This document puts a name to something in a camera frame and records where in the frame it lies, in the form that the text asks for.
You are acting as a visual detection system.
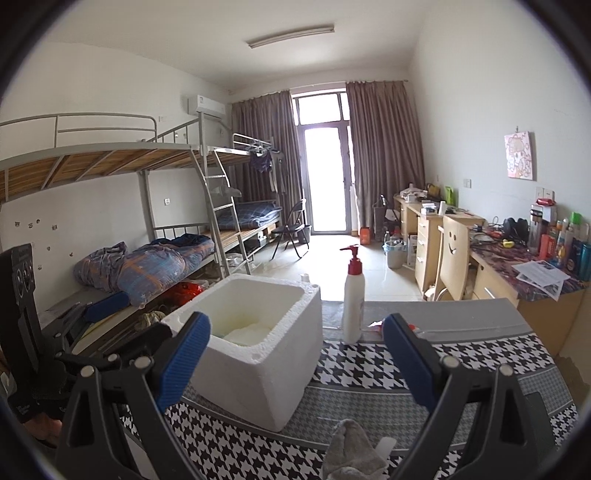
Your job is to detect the white plastic bucket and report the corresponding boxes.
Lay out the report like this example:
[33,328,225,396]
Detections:
[385,240,407,270]

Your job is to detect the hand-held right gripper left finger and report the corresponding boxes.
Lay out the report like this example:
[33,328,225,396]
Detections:
[55,312,213,480]

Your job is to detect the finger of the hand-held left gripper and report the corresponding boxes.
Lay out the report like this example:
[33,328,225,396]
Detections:
[42,291,133,347]

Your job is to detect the pink cartoon wall poster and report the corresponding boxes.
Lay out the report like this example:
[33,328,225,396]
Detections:
[504,131,536,180]

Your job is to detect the houndstooth table mat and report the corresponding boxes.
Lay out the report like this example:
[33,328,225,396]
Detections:
[120,298,580,480]

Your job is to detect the printed paper sheets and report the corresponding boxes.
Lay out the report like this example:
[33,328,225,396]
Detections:
[512,260,571,296]

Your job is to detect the black headphones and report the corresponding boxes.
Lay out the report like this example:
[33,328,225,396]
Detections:
[502,217,530,241]

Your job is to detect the white red pump bottle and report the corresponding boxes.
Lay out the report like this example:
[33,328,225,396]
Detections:
[340,244,366,345]

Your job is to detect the wooden smiley face chair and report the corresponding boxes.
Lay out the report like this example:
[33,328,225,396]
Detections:
[433,215,472,302]

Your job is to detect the beige crumpled clothes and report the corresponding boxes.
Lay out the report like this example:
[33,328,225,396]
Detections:
[136,311,167,331]

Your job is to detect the light wooden desk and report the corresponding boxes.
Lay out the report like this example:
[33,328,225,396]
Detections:
[466,231,591,356]
[393,195,485,292]

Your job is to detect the grey metal bunk bed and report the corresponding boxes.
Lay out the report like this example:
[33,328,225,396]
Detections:
[0,113,252,370]
[213,133,286,265]

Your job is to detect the white air conditioner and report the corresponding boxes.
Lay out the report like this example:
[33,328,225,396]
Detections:
[187,95,227,121]

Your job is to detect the pale crumpled cloth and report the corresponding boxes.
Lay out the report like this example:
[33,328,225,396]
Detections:
[322,419,397,480]

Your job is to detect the glass balcony door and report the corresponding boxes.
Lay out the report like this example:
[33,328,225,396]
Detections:
[292,91,354,235]

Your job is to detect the black folding chair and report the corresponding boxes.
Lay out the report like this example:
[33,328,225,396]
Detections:
[271,198,311,259]

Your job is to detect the person's left hand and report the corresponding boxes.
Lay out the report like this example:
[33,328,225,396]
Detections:
[20,414,64,449]

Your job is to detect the red plastic bag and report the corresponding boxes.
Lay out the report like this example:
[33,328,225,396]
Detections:
[172,281,204,304]

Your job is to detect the ceiling tube light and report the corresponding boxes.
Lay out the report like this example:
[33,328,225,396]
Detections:
[246,25,335,49]

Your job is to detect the dark hanging garment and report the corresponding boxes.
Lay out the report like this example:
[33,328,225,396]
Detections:
[249,150,274,174]

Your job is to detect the dark blue plaid mattress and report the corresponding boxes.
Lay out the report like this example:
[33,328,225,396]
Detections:
[216,200,283,230]

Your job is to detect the white foam box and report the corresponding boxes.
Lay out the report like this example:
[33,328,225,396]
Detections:
[161,273,323,433]

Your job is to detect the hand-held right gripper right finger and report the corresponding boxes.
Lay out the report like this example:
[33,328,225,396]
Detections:
[381,313,557,480]

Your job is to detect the brown curtain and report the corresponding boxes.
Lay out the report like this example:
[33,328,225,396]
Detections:
[346,79,426,232]
[231,90,296,243]

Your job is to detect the cluster of toiletry bottles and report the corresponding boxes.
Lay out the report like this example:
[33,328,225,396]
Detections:
[529,198,591,280]

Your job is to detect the black metal trolley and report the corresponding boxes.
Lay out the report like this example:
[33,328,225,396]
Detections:
[373,195,400,236]

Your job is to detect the blue orange quilt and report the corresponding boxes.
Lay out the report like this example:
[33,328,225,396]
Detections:
[74,233,216,308]

